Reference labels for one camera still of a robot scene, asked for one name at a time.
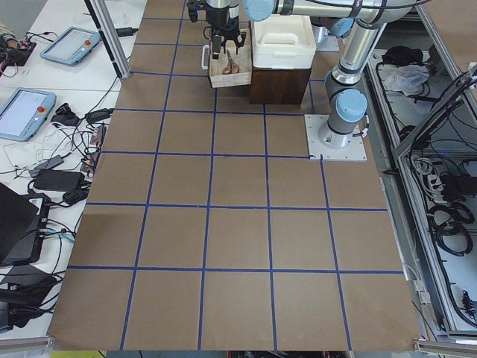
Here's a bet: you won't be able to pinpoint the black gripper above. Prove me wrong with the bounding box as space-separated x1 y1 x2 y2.
203 0 246 60

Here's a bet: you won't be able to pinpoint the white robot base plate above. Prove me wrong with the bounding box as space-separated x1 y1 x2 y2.
304 114 367 162

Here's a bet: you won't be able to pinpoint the grey orange handled scissors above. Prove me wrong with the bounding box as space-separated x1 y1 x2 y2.
222 50 239 75

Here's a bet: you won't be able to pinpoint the lower blue teach pendant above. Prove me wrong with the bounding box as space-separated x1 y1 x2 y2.
1 87 57 142

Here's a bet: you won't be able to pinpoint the white foam tray box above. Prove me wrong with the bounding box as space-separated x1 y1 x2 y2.
251 15 316 69

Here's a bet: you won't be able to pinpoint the aluminium frame post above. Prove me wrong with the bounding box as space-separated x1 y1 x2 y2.
84 0 130 80

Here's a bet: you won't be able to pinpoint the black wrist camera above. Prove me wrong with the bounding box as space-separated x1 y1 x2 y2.
186 0 204 22

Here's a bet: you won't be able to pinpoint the wooden drawer with white handle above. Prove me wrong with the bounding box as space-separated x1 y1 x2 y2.
201 28 253 88

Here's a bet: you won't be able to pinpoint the black power adapter brick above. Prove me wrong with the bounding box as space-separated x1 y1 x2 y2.
33 170 86 192

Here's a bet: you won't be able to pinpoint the upper blue teach pendant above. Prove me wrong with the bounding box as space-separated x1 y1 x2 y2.
40 26 101 66

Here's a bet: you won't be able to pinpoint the blue teach pendant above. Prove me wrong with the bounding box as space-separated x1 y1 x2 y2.
40 26 101 66
1 87 57 142

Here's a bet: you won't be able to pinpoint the black laptop computer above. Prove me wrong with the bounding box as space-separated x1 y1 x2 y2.
1 184 51 266

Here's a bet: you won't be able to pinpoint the dark wooden drawer cabinet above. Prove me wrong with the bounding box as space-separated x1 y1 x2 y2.
249 67 312 104

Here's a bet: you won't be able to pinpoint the white crumpled cloth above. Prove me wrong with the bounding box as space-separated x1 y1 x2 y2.
383 65 429 95

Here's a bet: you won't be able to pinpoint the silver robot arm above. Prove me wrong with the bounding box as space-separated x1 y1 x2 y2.
187 1 419 150

